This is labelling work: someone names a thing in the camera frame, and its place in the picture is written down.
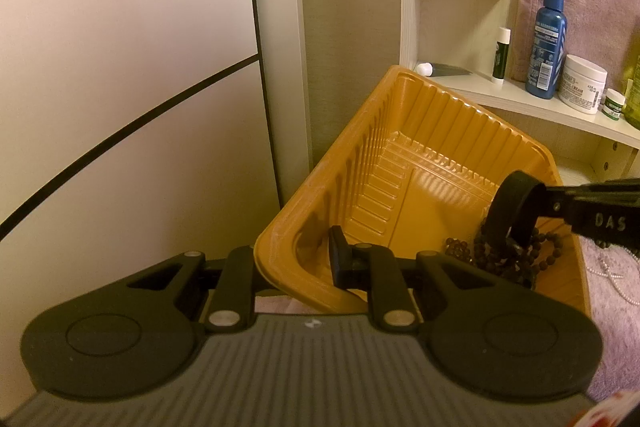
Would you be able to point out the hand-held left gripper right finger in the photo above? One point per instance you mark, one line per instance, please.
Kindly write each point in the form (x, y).
(342, 262)

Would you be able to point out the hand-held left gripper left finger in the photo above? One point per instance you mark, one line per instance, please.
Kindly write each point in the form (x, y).
(240, 267)

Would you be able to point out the blue spray bottle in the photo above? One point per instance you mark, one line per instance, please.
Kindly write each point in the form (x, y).
(545, 47)

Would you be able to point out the orange plastic tray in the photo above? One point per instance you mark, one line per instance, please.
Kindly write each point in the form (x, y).
(425, 147)

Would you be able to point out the small green-label jar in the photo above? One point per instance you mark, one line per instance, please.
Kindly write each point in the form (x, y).
(614, 105)

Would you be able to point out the green lip balm stick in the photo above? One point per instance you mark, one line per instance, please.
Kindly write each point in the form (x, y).
(501, 57)

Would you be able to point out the green liquid bottle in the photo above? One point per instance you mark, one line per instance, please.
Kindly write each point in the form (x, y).
(632, 92)

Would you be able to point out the red and white packet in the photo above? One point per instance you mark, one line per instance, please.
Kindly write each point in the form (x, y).
(610, 412)

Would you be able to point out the grey tube with white cap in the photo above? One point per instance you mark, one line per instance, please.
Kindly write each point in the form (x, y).
(445, 68)

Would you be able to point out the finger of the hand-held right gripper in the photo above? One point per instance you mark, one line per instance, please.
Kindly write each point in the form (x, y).
(610, 224)
(590, 193)

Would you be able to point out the cream wooden shelf unit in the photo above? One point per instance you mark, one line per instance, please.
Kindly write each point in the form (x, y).
(500, 94)

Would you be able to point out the pink table cloth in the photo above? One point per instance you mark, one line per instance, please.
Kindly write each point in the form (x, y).
(615, 347)

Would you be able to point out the white cream jar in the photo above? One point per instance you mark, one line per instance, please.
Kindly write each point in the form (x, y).
(582, 84)

